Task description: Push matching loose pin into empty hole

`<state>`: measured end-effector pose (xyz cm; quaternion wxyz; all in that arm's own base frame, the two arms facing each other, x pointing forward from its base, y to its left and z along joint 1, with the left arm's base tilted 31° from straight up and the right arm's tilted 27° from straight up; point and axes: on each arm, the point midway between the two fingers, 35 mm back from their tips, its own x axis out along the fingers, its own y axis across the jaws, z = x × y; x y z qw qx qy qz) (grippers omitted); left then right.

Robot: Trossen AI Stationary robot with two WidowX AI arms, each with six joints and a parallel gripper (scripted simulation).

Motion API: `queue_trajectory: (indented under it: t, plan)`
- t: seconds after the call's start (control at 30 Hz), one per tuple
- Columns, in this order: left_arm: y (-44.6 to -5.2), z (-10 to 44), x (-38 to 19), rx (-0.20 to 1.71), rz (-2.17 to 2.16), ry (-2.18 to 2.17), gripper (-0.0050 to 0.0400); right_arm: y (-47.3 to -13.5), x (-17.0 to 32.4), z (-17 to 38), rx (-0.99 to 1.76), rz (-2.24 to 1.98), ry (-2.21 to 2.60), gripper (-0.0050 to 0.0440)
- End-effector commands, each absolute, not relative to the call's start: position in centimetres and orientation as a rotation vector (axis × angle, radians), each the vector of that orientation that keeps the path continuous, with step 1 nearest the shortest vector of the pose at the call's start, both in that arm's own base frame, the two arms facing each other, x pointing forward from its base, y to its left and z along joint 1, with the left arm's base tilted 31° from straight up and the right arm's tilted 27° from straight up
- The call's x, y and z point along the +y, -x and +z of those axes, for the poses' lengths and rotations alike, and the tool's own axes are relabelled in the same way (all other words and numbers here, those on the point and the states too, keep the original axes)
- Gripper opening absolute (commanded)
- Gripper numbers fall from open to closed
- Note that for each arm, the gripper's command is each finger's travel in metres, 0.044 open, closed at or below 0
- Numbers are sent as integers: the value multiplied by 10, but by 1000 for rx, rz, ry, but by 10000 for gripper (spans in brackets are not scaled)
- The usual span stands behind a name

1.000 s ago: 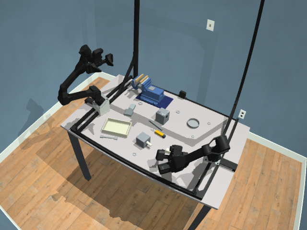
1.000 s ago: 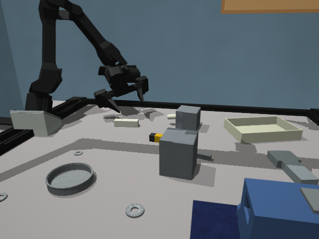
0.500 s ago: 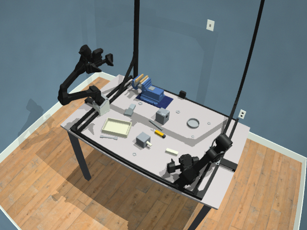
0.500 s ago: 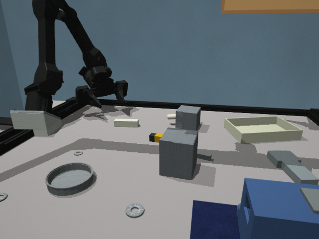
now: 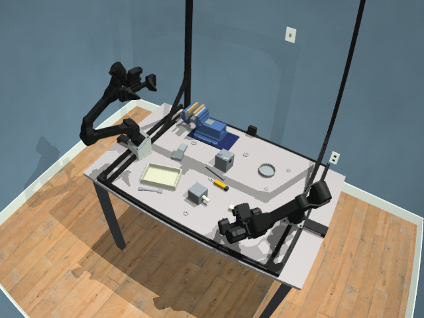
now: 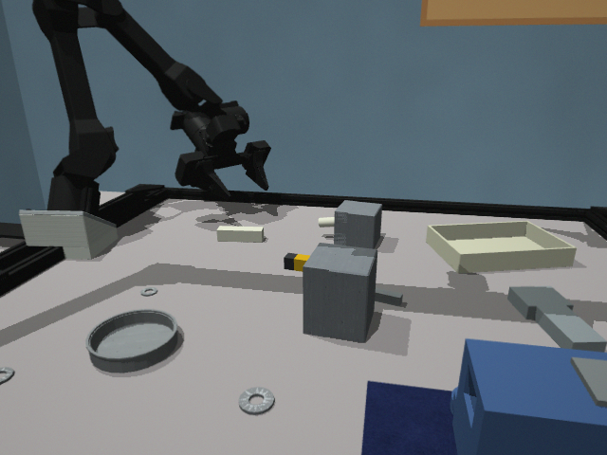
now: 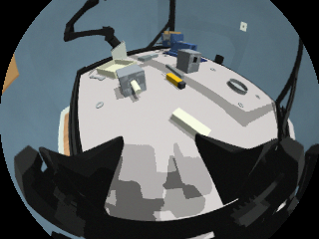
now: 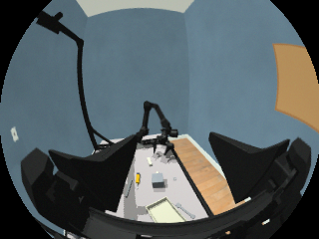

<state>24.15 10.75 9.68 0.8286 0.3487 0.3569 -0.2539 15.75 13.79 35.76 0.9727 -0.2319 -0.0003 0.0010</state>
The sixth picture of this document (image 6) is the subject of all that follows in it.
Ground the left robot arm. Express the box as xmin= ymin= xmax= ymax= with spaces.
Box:
xmin=32 ymin=0 xmax=249 ymax=216

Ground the beige shallow open tray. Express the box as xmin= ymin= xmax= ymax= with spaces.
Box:
xmin=426 ymin=221 xmax=575 ymax=273

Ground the dark blue mat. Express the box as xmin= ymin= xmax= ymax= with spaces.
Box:
xmin=361 ymin=381 xmax=457 ymax=455

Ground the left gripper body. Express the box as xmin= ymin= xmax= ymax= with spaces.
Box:
xmin=175 ymin=125 xmax=271 ymax=187

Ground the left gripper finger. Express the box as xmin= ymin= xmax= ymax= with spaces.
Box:
xmin=190 ymin=159 xmax=231 ymax=201
xmin=246 ymin=150 xmax=268 ymax=191

